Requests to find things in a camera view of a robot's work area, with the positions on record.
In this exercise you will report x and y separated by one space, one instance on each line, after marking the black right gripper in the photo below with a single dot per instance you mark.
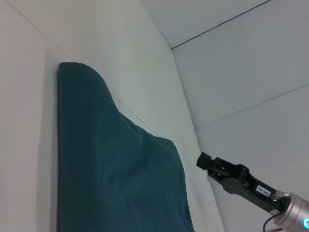
251 186

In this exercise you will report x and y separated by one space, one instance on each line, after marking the teal t-shirt with FREE! print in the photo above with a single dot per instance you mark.
116 169

